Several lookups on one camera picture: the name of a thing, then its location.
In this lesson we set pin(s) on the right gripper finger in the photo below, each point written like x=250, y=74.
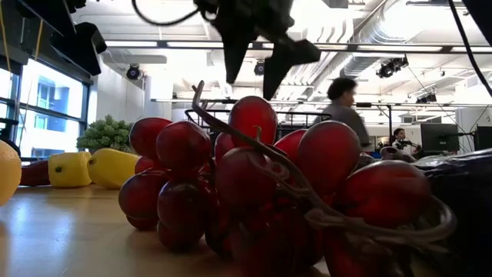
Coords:
x=234, y=57
x=284, y=61

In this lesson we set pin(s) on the red grape bunch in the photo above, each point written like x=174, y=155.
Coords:
x=184, y=146

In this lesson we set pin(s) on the yellow lemon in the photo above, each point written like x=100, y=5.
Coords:
x=111, y=167
x=69, y=169

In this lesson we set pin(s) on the red chili pepper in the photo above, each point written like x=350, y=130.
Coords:
x=36, y=174

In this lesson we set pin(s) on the orange fruit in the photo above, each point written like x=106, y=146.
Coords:
x=7, y=173

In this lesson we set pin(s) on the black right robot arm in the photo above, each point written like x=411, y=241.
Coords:
x=484, y=11

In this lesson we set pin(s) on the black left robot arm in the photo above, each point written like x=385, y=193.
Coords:
x=84, y=46

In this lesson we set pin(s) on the long ceiling light bar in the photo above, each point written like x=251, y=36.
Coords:
x=192, y=44

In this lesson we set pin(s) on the person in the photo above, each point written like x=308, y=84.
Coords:
x=399, y=138
x=346, y=115

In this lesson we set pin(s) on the black ceiling spotlight cluster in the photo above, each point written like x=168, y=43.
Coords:
x=390, y=68

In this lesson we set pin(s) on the dark computer monitor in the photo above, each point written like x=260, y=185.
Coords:
x=483, y=138
x=439, y=136

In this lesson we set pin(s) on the purple eggplant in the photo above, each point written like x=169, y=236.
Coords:
x=465, y=184

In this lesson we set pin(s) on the silver ceiling duct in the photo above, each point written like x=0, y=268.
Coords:
x=357, y=65

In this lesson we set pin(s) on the black metal stand frame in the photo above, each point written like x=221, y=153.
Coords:
x=390, y=127

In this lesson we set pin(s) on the glass window wall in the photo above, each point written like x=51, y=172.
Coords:
x=50, y=96

